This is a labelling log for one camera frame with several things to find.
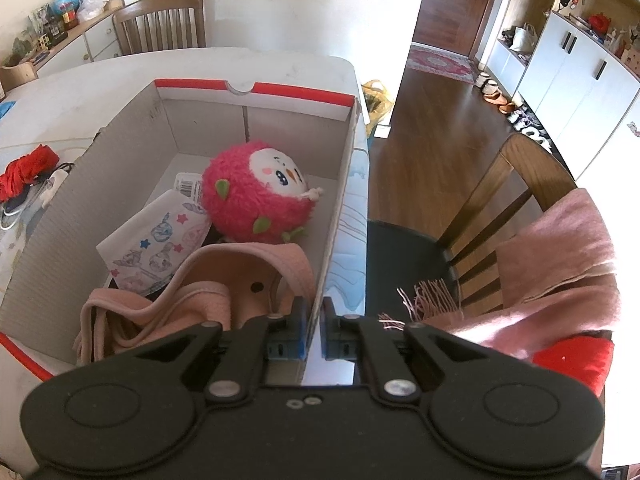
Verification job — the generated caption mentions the pink fabric hat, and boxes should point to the pink fabric hat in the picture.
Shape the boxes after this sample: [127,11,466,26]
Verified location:
[74,242,317,367]

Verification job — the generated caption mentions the white hallway cabinet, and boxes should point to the white hallway cabinet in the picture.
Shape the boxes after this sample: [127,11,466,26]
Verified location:
[482,0,640,181]

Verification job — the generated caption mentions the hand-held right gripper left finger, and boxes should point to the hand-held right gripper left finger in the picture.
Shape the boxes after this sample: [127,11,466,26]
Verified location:
[112,296,308,406]

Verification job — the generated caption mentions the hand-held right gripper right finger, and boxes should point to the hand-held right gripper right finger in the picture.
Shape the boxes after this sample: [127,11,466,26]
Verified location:
[321,296,506,406]

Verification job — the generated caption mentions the red patterned rug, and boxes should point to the red patterned rug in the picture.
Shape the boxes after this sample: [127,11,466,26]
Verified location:
[406,44,480,86]

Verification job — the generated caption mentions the pink round plush toy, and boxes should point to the pink round plush toy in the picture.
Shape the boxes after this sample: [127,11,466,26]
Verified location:
[201,142,325,245]

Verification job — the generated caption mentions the clear plastic bag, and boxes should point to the clear plastic bag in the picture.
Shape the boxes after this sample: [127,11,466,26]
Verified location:
[77,0,110,22]

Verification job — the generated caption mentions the wooden chair with black seat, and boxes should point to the wooden chair with black seat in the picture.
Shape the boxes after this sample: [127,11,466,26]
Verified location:
[366,132,581,331]

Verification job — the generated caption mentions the red garment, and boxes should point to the red garment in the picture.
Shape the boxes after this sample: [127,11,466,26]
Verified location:
[531,337,615,396]

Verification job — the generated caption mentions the red and white cardboard box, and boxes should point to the red and white cardboard box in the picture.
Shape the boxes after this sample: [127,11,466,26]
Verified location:
[0,78,362,386]

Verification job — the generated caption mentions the wooden slatted chair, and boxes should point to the wooden slatted chair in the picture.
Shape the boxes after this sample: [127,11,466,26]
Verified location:
[112,0,207,56]

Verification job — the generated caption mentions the printed cardboard box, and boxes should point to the printed cardboard box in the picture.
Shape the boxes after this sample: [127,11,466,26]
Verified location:
[620,25,640,68]

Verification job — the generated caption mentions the row of shoes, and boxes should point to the row of shoes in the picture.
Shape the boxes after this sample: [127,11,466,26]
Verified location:
[472,71,553,153]

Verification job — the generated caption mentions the yellow plastic bag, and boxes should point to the yellow plastic bag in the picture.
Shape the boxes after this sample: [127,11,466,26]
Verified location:
[361,79,395,137]

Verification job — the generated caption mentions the white printed mask packet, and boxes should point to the white printed mask packet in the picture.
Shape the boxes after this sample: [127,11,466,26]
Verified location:
[96,172,213,293]

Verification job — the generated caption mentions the red cloth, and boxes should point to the red cloth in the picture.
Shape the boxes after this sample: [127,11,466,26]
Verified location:
[0,144,55,202]

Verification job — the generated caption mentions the pink fringed scarf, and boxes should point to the pink fringed scarf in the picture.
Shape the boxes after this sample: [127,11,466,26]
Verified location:
[377,187,623,361]

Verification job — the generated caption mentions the wooden storage box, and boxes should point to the wooden storage box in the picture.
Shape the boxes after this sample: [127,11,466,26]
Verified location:
[0,60,40,93]

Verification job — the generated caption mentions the white sideboard with wooden top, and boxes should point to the white sideboard with wooden top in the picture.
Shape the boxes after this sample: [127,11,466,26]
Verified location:
[30,0,126,78]

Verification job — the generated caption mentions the brown wooden door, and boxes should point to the brown wooden door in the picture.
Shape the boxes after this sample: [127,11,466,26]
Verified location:
[411,0,516,58]

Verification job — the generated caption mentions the beige tote bag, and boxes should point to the beige tote bag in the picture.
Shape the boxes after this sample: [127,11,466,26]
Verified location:
[510,24,538,56]

